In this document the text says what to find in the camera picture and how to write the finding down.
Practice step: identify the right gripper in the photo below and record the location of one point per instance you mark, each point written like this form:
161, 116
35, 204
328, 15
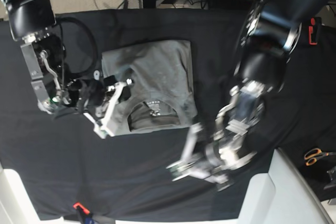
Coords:
55, 85

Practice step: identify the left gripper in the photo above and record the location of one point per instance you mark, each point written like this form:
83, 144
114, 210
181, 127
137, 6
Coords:
228, 152

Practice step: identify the grey T-shirt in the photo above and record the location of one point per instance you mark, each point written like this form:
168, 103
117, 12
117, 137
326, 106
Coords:
162, 94

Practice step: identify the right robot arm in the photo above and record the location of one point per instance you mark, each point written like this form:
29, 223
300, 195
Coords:
31, 20

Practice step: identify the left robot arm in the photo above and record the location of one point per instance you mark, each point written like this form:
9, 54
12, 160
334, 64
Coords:
267, 39

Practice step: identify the black table cloth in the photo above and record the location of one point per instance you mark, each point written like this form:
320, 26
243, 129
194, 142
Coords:
63, 161

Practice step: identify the white box right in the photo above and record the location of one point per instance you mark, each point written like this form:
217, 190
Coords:
281, 195

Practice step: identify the white box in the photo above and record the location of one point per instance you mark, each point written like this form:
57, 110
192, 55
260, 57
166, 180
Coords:
16, 206
281, 195

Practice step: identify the red blue clamp bottom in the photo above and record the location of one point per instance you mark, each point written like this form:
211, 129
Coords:
83, 214

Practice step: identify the black object right edge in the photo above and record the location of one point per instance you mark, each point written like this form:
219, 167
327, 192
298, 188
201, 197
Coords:
331, 174

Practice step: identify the white box left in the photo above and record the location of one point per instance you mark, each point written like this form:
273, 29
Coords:
16, 206

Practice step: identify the red black clamp right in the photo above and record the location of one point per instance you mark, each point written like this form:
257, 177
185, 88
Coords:
314, 30

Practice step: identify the orange handled scissors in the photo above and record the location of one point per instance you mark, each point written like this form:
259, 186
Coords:
314, 155

